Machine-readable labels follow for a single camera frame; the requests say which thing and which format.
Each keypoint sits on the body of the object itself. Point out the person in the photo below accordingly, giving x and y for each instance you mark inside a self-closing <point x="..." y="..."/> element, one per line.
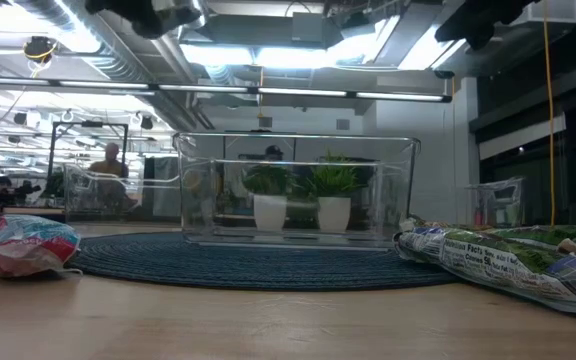
<point x="111" y="152"/>
<point x="1" y="184"/>
<point x="273" y="151"/>

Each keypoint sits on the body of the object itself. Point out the large clear plastic bin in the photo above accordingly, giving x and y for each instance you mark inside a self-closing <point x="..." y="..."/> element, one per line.
<point x="203" y="190"/>

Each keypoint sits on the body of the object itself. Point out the green granola bar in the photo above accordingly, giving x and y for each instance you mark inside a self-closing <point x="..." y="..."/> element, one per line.
<point x="558" y="233"/>
<point x="498" y="265"/>

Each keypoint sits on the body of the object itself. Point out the long ceiling light bar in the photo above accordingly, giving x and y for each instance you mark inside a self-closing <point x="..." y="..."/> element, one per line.
<point x="203" y="88"/>

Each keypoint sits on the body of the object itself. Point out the blue white granola bar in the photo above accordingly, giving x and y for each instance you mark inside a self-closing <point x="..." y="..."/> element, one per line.
<point x="28" y="245"/>

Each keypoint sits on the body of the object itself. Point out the broad-leaf plant in white pot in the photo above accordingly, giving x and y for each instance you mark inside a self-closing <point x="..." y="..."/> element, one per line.
<point x="269" y="212"/>

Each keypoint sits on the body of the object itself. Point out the small clear plastic bin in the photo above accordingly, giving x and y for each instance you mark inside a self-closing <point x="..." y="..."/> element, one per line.
<point x="498" y="200"/>
<point x="118" y="200"/>

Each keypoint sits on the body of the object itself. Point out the spiky grass plant white pot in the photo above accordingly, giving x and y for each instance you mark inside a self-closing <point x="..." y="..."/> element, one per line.
<point x="334" y="212"/>

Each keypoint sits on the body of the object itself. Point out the round dark blue woven mat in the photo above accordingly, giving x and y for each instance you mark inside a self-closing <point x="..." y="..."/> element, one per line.
<point x="248" y="270"/>

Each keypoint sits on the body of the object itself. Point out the black metal rack frame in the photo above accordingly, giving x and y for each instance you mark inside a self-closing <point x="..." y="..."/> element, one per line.
<point x="88" y="124"/>

